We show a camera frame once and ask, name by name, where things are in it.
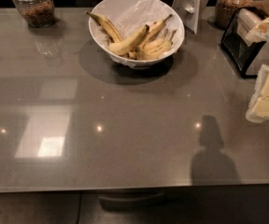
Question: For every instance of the small middle banana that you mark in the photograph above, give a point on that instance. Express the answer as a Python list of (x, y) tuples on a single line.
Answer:
[(156, 42)]

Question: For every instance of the white ceramic bowl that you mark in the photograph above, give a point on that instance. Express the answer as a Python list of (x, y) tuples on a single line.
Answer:
[(136, 33)]

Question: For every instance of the large centre banana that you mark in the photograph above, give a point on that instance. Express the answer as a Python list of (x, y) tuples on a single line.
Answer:
[(132, 41)]

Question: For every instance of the black napkin holder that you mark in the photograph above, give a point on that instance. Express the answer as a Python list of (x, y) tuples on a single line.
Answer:
[(236, 48)]

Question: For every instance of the white paper napkins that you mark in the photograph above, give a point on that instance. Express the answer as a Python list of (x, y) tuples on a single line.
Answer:
[(246, 20)]

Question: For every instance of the brown paper bag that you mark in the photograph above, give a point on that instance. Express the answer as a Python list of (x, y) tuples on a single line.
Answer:
[(262, 5)]

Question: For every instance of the right glass jar with granola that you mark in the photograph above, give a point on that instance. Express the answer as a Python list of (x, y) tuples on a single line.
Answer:
[(225, 10)]

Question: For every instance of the glass jar with granola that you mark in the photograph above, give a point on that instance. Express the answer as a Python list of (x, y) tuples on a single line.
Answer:
[(225, 10), (37, 13)]

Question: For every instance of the white upright stand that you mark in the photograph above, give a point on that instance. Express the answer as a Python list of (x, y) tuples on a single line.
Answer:
[(189, 11)]

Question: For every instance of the left glass jar with granola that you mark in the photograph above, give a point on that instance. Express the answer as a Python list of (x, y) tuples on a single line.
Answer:
[(37, 13)]

